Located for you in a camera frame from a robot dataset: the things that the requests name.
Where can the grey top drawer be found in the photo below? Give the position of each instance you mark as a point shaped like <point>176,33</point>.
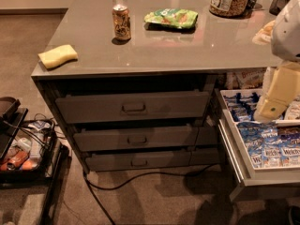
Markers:
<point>137,106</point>

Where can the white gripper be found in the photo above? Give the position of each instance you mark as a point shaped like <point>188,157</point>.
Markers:
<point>287,35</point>

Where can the green chip bag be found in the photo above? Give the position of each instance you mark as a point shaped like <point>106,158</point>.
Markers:
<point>177,18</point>

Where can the black cart with clutter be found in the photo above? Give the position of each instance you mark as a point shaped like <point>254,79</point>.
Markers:
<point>32,167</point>

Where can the grey side drawer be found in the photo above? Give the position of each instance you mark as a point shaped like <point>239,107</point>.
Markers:
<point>251,183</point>

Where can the grey bottom drawer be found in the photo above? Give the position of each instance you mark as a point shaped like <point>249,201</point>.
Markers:
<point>152,160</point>

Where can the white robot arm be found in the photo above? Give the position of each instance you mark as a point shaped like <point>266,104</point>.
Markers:
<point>285,37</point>

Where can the orange soda can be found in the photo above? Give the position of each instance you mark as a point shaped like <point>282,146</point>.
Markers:
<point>121,22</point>

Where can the grey middle drawer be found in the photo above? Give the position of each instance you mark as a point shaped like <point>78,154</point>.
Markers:
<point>147,137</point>

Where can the grey counter cabinet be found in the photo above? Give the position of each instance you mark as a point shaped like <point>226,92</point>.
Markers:
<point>156,59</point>

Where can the yellow sponge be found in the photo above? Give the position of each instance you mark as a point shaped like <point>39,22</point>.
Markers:
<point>57,56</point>

